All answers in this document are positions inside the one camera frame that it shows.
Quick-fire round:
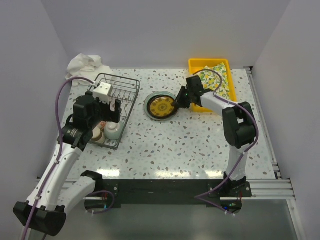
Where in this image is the white red patterned bowl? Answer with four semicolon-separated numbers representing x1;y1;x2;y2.
98;121;107;131

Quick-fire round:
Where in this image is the light green bowl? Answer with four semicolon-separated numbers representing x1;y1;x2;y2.
103;121;123;141

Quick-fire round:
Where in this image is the black wire dish rack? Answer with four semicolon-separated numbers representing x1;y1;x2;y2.
88;73;140;150

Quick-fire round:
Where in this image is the white crumpled towel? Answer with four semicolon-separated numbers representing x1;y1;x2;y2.
65;53;113;82

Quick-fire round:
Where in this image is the beige brown cup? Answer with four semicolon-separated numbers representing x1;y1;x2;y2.
91;127;105;144

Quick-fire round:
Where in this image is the lemon print cloth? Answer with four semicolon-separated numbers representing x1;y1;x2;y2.
196;62;231;100

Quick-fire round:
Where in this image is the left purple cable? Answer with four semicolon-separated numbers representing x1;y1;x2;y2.
19;76;116;240

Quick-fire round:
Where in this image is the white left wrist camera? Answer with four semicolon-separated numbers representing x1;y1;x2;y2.
92;82;113;102

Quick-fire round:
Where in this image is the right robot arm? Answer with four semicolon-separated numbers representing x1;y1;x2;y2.
172;75;259;199

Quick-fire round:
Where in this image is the orange plate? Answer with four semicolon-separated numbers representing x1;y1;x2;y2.
110;99;116;112

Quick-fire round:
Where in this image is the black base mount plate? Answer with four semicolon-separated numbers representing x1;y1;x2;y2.
103;179;253;211

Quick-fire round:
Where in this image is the yellow patterned plate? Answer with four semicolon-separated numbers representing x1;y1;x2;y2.
147;95;175;119

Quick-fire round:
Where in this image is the aluminium frame rail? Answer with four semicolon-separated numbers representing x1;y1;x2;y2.
243;65;307;240

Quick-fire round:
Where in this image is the light green floral plate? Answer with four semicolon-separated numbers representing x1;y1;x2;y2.
143;91;179;122

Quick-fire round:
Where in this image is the yellow plastic bin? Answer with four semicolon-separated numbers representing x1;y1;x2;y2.
187;57;239;113

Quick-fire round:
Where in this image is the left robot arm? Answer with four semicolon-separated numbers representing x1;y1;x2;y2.
13;91;122;239

